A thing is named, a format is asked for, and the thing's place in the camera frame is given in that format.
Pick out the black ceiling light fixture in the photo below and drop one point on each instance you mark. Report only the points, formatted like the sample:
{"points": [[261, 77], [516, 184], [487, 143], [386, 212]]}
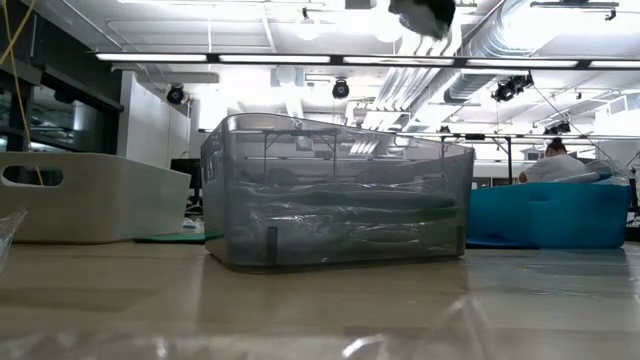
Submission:
{"points": [[575, 4]]}

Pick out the silver ribbed ventilation duct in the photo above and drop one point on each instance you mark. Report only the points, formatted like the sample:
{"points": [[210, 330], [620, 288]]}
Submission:
{"points": [[490, 35]]}

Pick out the black ceiling spotlight cluster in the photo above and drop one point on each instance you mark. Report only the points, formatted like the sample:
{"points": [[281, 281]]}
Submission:
{"points": [[557, 129], [507, 90]]}

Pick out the white room pillar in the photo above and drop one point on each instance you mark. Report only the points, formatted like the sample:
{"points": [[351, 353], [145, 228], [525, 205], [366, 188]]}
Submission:
{"points": [[145, 125]]}

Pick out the overhead LED light bar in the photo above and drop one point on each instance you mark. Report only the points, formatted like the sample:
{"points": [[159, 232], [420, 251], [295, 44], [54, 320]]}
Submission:
{"points": [[275, 58]]}

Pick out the dark glass partition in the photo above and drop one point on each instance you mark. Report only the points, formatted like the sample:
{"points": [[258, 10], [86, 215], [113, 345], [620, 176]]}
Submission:
{"points": [[75, 125]]}

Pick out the person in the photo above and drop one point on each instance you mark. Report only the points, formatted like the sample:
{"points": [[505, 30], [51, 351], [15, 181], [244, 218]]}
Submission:
{"points": [[555, 170]]}

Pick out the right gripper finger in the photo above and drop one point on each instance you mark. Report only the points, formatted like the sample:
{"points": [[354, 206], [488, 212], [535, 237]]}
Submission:
{"points": [[440, 12]]}

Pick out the black monitor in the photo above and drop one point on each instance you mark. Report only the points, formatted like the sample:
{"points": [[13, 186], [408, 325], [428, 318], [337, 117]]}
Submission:
{"points": [[185, 175]]}

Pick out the transparent grey plastic bin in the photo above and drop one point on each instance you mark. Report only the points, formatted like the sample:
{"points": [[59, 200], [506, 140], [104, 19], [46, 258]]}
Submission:
{"points": [[340, 150]]}

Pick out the grey ventilation duct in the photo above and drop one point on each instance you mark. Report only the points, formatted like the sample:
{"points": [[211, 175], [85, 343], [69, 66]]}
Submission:
{"points": [[467, 89]]}

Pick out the green bristle wrapped toothbrush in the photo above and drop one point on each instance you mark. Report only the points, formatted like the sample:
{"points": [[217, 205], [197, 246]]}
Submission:
{"points": [[10, 240]]}

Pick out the teal plastic bin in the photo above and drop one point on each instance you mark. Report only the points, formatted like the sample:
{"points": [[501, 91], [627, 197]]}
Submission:
{"points": [[550, 215]]}

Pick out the white plastic bin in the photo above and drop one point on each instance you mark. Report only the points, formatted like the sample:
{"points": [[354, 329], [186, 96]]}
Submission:
{"points": [[100, 205]]}

